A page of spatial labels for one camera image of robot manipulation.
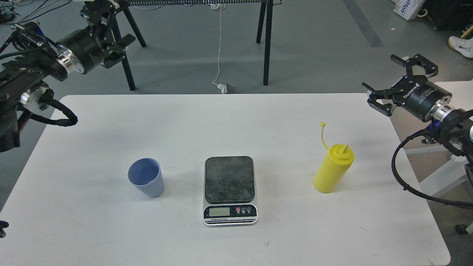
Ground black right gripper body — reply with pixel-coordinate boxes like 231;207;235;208
397;79;452;122

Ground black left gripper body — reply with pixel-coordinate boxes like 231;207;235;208
56;29;105;74

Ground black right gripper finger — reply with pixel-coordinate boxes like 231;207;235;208
361;82;401;117
391;54;439;83

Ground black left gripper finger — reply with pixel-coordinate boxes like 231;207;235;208
101;34;136;69
81;0;120;35

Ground yellow squeeze bottle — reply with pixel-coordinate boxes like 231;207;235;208
313;122;355;193

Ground blue plastic cup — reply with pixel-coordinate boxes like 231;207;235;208
128;158;164;198

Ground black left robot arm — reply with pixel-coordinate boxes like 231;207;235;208
0;0;146;152

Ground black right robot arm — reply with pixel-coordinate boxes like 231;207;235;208
362;54;473;209

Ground digital kitchen scale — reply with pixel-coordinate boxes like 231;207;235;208
203;156;259;227

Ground white sneaker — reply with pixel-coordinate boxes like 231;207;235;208
448;36;473;59

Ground white cardboard box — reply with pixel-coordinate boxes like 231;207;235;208
393;0;425;21

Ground black trestle table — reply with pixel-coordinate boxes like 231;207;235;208
83;0;283;91

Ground black floor cables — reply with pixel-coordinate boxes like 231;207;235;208
0;0;71;25

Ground white hanging cable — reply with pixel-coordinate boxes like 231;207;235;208
211;3;227;93

